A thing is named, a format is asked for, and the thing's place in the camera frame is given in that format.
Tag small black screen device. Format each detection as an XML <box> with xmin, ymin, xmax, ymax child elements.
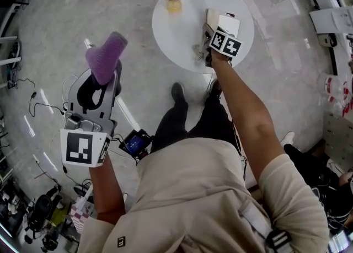
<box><xmin>119</xmin><ymin>129</ymin><xmax>154</xmax><ymax>159</ymax></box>

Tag small white box device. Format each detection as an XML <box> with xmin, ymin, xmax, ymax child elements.
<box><xmin>317</xmin><ymin>33</ymin><xmax>338</xmax><ymax>49</ymax></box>

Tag person's right forearm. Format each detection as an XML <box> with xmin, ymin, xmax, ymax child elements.
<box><xmin>211</xmin><ymin>52</ymin><xmax>286</xmax><ymax>190</ymax></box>

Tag white desk telephone base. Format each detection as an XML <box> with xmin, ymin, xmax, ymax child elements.
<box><xmin>217</xmin><ymin>13</ymin><xmax>240</xmax><ymax>37</ymax></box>

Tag person's black shoe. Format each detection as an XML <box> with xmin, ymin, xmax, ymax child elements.
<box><xmin>204</xmin><ymin>78</ymin><xmax>222</xmax><ymax>101</ymax></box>
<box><xmin>170</xmin><ymin>82</ymin><xmax>186</xmax><ymax>105</ymax></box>

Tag pink checkered box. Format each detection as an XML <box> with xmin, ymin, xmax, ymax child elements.
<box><xmin>70</xmin><ymin>195</ymin><xmax>95</xmax><ymax>234</ymax></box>

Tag white telephone handset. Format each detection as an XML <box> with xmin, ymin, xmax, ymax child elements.
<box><xmin>206</xmin><ymin>8</ymin><xmax>222</xmax><ymax>31</ymax></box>

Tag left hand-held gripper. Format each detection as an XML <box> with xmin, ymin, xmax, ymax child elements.
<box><xmin>60</xmin><ymin>61</ymin><xmax>124</xmax><ymax>168</ymax></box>

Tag round white side table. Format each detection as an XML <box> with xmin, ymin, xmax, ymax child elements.
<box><xmin>152</xmin><ymin>0</ymin><xmax>255</xmax><ymax>74</ymax></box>

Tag white spring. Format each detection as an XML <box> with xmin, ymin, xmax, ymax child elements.
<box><xmin>192</xmin><ymin>42</ymin><xmax>207</xmax><ymax>63</ymax></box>

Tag white water dispenser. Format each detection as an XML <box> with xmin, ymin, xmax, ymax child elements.
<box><xmin>308</xmin><ymin>6</ymin><xmax>353</xmax><ymax>36</ymax></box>

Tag black strap buckle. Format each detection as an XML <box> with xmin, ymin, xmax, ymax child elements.
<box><xmin>266</xmin><ymin>229</ymin><xmax>293</xmax><ymax>253</ymax></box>

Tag clear plastic bag red print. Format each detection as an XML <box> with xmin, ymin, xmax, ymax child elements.
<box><xmin>317</xmin><ymin>72</ymin><xmax>349</xmax><ymax>104</ymax></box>

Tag person's right black shoe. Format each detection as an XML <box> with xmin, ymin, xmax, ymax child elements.
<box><xmin>204</xmin><ymin>78</ymin><xmax>222</xmax><ymax>101</ymax></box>

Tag yellow green bag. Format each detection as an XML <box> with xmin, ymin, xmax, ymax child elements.
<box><xmin>51</xmin><ymin>206</ymin><xmax>70</xmax><ymax>227</ymax></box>

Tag person's left black shoe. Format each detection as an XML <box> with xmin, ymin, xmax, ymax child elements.
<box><xmin>170</xmin><ymin>82</ymin><xmax>186</xmax><ymax>105</ymax></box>

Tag grey metal drawer cabinet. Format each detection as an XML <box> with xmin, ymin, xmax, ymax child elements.
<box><xmin>322</xmin><ymin>108</ymin><xmax>353</xmax><ymax>170</ymax></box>

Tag person's beige shirt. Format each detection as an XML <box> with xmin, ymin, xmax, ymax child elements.
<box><xmin>78</xmin><ymin>137</ymin><xmax>330</xmax><ymax>253</ymax></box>

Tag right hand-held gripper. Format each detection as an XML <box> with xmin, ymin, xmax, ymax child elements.
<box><xmin>202</xmin><ymin>23</ymin><xmax>243</xmax><ymax>68</ymax></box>

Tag person's black trousers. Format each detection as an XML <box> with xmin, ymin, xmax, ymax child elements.
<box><xmin>150</xmin><ymin>94</ymin><xmax>244</xmax><ymax>157</ymax></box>

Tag black cable with adapter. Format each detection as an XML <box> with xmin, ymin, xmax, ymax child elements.
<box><xmin>15</xmin><ymin>77</ymin><xmax>67</xmax><ymax>118</ymax></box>

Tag purple cloth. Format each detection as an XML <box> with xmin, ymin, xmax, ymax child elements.
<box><xmin>84</xmin><ymin>31</ymin><xmax>129</xmax><ymax>86</ymax></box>

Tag long white power strip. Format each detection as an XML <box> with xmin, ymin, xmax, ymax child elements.
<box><xmin>79</xmin><ymin>185</ymin><xmax>94</xmax><ymax>209</ymax></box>

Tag person's left forearm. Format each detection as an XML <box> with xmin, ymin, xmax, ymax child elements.
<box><xmin>88</xmin><ymin>152</ymin><xmax>126</xmax><ymax>225</ymax></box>

